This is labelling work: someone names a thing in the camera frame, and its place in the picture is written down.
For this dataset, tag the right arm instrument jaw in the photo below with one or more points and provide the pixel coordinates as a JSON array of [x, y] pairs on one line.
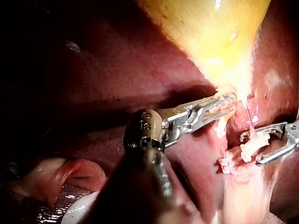
[[266, 129], [275, 156]]

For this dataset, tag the left arm instrument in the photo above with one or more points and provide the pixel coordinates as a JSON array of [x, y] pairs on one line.
[[144, 126]]

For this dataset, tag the right arm instrument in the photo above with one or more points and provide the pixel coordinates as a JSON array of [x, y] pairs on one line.
[[293, 135]]

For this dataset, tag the left arm instrument jaw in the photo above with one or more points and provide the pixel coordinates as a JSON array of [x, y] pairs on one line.
[[205, 101], [219, 109]]

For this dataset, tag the gallbladder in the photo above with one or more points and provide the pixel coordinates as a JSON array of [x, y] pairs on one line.
[[205, 30]]

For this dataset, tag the dark left arm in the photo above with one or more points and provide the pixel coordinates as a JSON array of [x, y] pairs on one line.
[[140, 186]]

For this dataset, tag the white clip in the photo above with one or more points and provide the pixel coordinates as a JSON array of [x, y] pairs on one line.
[[247, 150], [227, 162]]

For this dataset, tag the dark red liver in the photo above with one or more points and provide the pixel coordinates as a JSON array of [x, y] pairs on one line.
[[116, 70]]

